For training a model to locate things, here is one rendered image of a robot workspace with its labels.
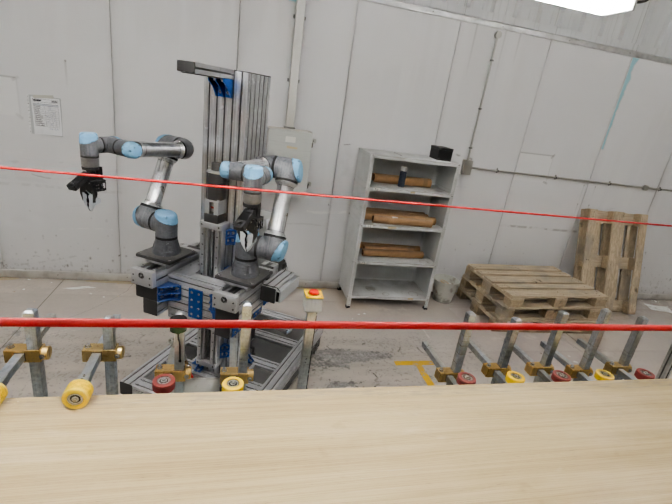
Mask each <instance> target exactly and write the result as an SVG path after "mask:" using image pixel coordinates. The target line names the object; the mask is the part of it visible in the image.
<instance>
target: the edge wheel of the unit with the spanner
mask: <svg viewBox="0 0 672 504"><path fill-rule="evenodd" d="M174 389H175V377H174V376H173V375H171V374H160V375H158V376H156V377H155V378H154V379H153V381H152V390H153V391H154V392H155V393H157V394H161V393H170V392H172V391H173V390H174Z"/></svg>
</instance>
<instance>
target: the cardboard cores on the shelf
mask: <svg viewBox="0 0 672 504"><path fill-rule="evenodd" d="M371 180H373V182H380V183H389V184H398V180H399V175H390V174H380V173H372V177H371ZM405 185H409V186H418V187H428V188H430V187H431V185H432V180H431V179H428V178H418V177H409V176H406V179H405ZM365 219H367V220H372V223H382V224H394V225H406V226H417V227H429V228H431V227H432V225H435V224H436V218H435V217H429V216H428V214H425V213H424V212H414V211H403V210H393V209H382V208H371V207H366V213H365ZM360 248H362V256H377V257H399V258H421V259H422V258H423V257H424V252H423V251H420V246H408V245H395V244H382V243H369V242H361V243H360Z"/></svg>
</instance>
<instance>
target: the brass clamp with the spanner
mask: <svg viewBox="0 0 672 504"><path fill-rule="evenodd" d="M158 365H159V364H157V365H156V369H155V372H154V375H155V377H156V376H158V375H160V374H172V375H173V376H174V377H175V382H185V380H186V379H191V373H192V367H191V366H187V364H185V365H184V370H174V364H161V365H162V369H160V370H158V369H157V366H158Z"/></svg>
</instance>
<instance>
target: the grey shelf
mask: <svg viewBox="0 0 672 504"><path fill-rule="evenodd" d="M396 153H398V154H400V155H402V156H400V155H398V154H396ZM396 153H394V152H393V151H385V150H376V149H368V148H360V147H359V151H358V157H357V164H356V170H355V177H354V183H353V190H352V197H357V198H368V199H380V200H391V201H402V202H414V203H425V204H427V203H428V204H437V205H448V206H451V205H452V201H453V197H454V192H455V188H456V184H457V180H458V176H459V171H460V167H461V164H458V163H456V162H453V161H451V162H449V161H441V160H436V159H433V158H431V157H429V156H427V155H418V154H410V153H401V152H396ZM401 166H406V167H407V174H406V176H409V177H418V178H428V179H431V180H433V182H432V185H431V187H430V188H428V187H418V186H409V185H404V187H398V186H397V185H398V184H389V183H380V182H373V180H371V177H372V173H380V174H390V175H400V170H401ZM435 167H436V168H435ZM434 171H435V173H434ZM433 176H434V177H433ZM369 177H370V178H369ZM437 180H438V181H437ZM428 199H429V200H428ZM364 207H365V208H364ZM366 207H371V208H382V209H393V210H403V211H414V212H424V213H425V212H426V214H428V216H429V217H435V218H436V224H435V225H432V227H431V228H429V227H417V226H406V225H394V224H382V223H372V220H367V219H365V213H366ZM426 208H427V209H426ZM364 209H365V210H364ZM450 209H451V208H447V207H436V206H424V205H412V204H401V203H389V202H378V201H366V200H355V199H351V203H350V210H349V216H348V223H347V229H346V236H345V242H344V249H343V255H342V262H341V269H340V275H339V282H338V287H337V290H341V289H342V291H343V293H344V295H345V297H346V299H347V300H346V304H345V307H346V308H350V303H351V298H352V299H364V298H370V299H386V300H420V301H425V305H424V306H423V307H422V308H423V309H424V310H427V306H428V302H429V297H430V293H431V289H432V285H433V281H434V276H435V272H436V268H437V264H438V260H439V255H440V251H441V247H442V243H443V239H444V234H445V230H446V226H447V222H448V218H449V213H450ZM363 213H364V214H363ZM363 215H364V216H363ZM421 231H422V232H421ZM420 235H421V237H420ZM419 240H420V242H419ZM361 242H369V243H382V244H395V245H408V246H418V245H419V246H420V251H423V252H424V257H423V258H422V259H421V258H399V257H377V256H362V248H360V243H361ZM358 243H359V244H358ZM358 245H359V246H358ZM413 268H414V269H413ZM416 271H417V272H416ZM412 272H413V274H412ZM411 277H412V278H411Z"/></svg>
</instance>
